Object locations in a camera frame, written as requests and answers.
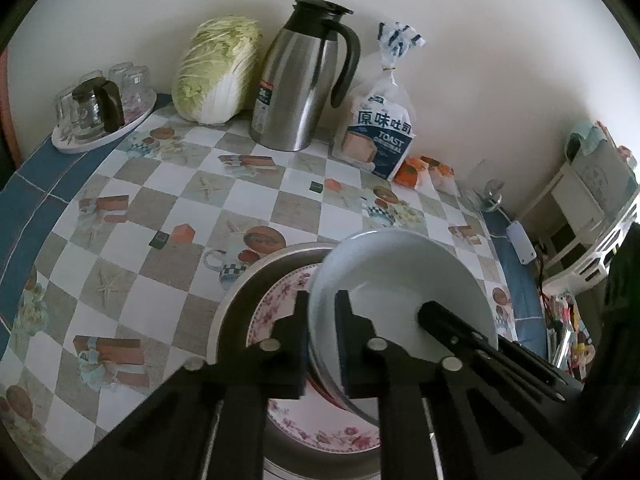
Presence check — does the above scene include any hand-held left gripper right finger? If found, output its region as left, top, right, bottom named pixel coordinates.
left=334, top=289, right=576, bottom=480

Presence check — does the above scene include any white shelf rack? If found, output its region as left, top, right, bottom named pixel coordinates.
left=520, top=160, right=640, bottom=291

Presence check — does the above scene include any stainless steel thermos jug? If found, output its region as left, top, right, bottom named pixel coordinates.
left=248, top=0, right=362, bottom=152

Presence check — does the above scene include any white oval tray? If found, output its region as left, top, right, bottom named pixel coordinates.
left=51, top=91, right=158, bottom=155

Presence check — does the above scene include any round pink floral plate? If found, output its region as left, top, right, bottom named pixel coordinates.
left=246, top=265, right=383, bottom=456

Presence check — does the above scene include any plain white bowl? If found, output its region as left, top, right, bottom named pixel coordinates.
left=306, top=231, right=499, bottom=426

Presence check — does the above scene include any glass pitcher black handle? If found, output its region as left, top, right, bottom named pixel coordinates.
left=71, top=78, right=126, bottom=136

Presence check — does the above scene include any thin adapter cable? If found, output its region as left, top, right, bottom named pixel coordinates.
left=534, top=242, right=553, bottom=306

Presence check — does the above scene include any napa cabbage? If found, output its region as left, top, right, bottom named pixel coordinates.
left=171, top=16, right=263, bottom=125

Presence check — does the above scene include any white power adapter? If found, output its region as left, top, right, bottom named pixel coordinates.
left=506, top=222, right=536, bottom=264

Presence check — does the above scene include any large stainless steel basin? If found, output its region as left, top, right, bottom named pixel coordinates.
left=206, top=241, right=401, bottom=478

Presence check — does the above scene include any small clear stemmed glass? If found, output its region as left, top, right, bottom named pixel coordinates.
left=480, top=179, right=505, bottom=212

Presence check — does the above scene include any colourful packets heap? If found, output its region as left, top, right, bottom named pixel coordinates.
left=542, top=292, right=593, bottom=376

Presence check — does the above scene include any orange white snack packet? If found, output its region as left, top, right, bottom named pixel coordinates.
left=422, top=157, right=460, bottom=192

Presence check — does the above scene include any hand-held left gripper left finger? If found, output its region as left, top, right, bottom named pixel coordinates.
left=62, top=290, right=311, bottom=480

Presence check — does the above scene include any teal cloth item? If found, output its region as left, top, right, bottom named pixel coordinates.
left=565, top=120, right=618, bottom=161

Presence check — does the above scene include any bagged sliced bread loaf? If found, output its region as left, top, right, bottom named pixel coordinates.
left=331, top=21, right=428, bottom=181

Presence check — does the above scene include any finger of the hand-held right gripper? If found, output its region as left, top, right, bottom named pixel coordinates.
left=497, top=339, right=583, bottom=387
left=417, top=301, right=568, bottom=403

